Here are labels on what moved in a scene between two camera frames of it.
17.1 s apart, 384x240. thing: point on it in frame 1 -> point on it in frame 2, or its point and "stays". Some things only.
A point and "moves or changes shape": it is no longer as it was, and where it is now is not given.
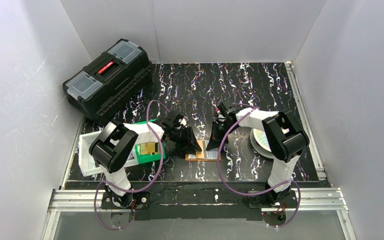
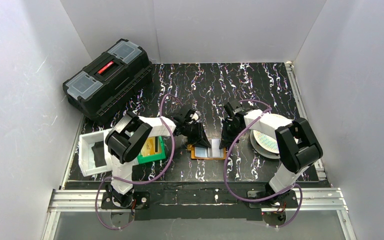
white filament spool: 259,142 stays
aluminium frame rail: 321,200 stays
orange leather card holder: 209,155 moves or changes shape
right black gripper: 220,127 -> 230,124
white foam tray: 88,165 stays
